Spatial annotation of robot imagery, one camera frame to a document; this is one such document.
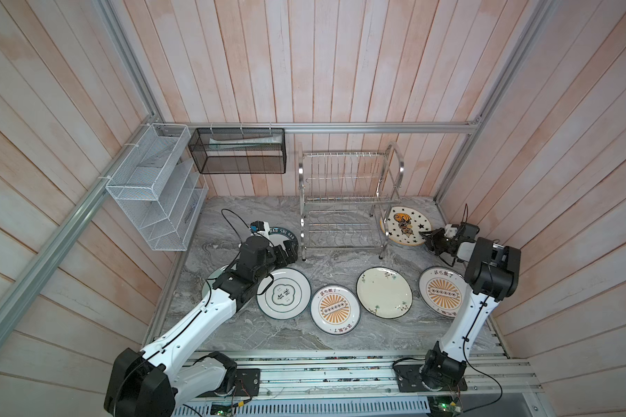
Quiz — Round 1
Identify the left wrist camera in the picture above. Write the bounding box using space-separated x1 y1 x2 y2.
250 221 271 237

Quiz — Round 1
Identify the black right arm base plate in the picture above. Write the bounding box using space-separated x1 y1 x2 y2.
392 362 468 393

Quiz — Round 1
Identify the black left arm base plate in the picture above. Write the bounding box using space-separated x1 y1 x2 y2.
204 368 261 397

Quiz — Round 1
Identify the dark-rim lettered white plate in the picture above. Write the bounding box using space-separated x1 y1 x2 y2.
269 227 298 252

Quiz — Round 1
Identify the cat and stars orange-rim plate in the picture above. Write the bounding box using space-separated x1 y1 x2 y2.
380 206 432 246

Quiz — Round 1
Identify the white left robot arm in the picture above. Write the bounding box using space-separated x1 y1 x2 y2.
104 234 298 416

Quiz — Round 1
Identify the white plate with flower outline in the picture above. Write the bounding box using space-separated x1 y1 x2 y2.
257 268 311 320

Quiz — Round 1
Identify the orange sunburst plate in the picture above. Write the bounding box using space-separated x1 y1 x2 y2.
310 285 361 335
418 267 467 319

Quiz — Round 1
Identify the cream plate with berry sprigs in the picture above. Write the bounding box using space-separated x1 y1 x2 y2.
356 267 413 320

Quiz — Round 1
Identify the orange sunburst plate right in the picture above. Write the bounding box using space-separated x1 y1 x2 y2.
418 267 467 319

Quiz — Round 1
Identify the orange sunburst plate centre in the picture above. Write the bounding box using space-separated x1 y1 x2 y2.
310 285 361 335

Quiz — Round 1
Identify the pale green plate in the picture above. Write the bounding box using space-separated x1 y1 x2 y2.
201 265 226 298

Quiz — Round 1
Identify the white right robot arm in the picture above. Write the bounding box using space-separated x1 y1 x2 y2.
419 222 522 391

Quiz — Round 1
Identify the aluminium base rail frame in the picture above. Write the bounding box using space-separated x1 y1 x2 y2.
175 349 553 416

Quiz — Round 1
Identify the white wire mesh shelf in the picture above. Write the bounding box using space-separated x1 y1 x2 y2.
106 123 209 252

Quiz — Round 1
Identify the black mesh wall basket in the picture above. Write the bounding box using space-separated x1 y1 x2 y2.
188 127 287 175

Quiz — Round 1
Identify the stainless steel dish rack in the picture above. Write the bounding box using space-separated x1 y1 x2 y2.
298 142 405 260

